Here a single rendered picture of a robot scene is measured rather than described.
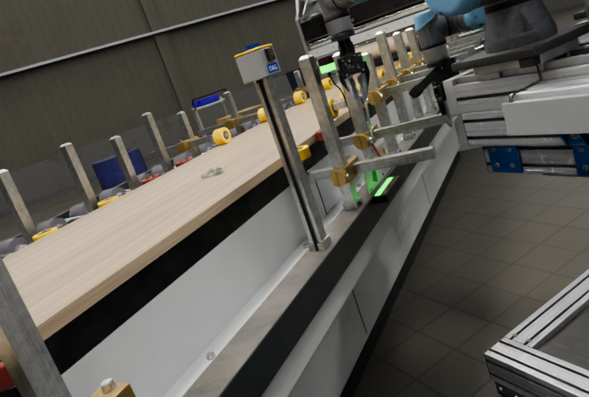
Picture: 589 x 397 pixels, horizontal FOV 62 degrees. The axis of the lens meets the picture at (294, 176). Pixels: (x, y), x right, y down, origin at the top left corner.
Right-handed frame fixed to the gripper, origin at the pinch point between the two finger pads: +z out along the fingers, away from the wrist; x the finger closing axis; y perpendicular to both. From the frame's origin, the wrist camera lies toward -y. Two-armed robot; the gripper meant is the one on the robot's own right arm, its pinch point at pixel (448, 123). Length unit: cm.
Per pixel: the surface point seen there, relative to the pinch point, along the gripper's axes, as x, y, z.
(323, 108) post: -30.7, -25.3, -19.3
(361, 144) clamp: -8.0, -27.0, -1.8
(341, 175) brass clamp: -33.5, -25.5, 0.4
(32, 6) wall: 691, -1000, -368
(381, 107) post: 19.3, -25.9, -8.0
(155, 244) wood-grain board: -88, -46, -8
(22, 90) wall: 610, -1057, -192
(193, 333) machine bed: -87, -47, 15
